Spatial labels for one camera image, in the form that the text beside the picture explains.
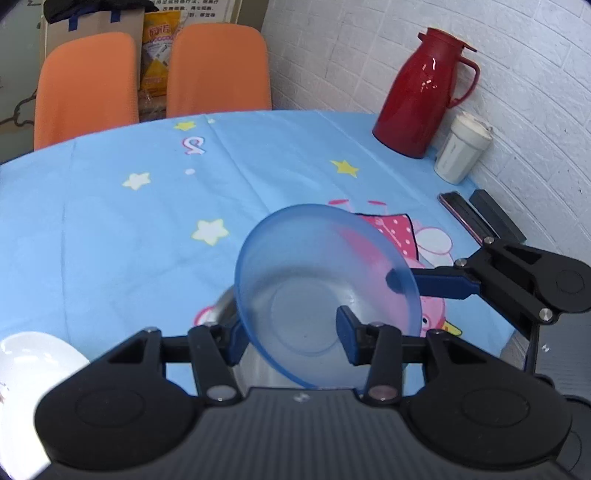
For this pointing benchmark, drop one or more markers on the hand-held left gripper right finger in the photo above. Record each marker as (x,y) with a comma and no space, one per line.
(347,334)

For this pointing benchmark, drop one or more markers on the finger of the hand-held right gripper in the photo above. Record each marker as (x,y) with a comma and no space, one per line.
(443,284)

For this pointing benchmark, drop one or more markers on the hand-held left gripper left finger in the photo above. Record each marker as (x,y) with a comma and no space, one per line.
(238,344)

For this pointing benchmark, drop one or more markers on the stainless steel bowl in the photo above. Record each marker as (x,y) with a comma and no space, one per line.
(221,304)

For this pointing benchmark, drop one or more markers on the blue translucent plastic bowl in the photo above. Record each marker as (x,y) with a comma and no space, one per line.
(304,277)

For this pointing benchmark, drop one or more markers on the large white deep plate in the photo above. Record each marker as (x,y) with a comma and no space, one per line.
(32,369)

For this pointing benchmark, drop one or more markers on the smartphone in purple case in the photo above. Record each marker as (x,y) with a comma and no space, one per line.
(461,217)

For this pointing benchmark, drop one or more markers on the black rectangular case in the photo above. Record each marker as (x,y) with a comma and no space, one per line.
(498,217)

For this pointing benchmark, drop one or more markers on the white tumbler cup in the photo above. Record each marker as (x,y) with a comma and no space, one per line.
(459,150)

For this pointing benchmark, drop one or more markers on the blue cartoon pig tablecloth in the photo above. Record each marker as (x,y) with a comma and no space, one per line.
(138,230)

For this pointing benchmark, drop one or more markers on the red thermos jug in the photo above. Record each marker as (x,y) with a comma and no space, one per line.
(415,101)

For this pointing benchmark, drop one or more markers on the orange chair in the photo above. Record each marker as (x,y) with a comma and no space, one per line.
(87,83)
(217,69)

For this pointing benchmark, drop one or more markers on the yellow snack bag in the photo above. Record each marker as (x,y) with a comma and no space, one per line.
(157,50)

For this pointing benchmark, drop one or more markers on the frosted glass partition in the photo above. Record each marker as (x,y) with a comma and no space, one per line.
(18,69)

